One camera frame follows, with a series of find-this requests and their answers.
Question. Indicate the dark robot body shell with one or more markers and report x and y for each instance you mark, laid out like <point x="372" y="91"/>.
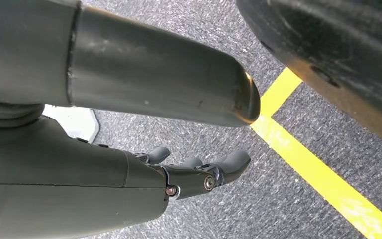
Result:
<point x="342" y="49"/>

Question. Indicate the white flat base plate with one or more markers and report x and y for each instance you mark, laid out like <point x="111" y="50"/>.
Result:
<point x="75" y="122"/>

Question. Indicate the yellow floor tape line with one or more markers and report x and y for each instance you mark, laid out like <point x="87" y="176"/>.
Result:
<point x="309" y="171"/>

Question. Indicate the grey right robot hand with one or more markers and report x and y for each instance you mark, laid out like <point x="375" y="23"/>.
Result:
<point x="62" y="184"/>

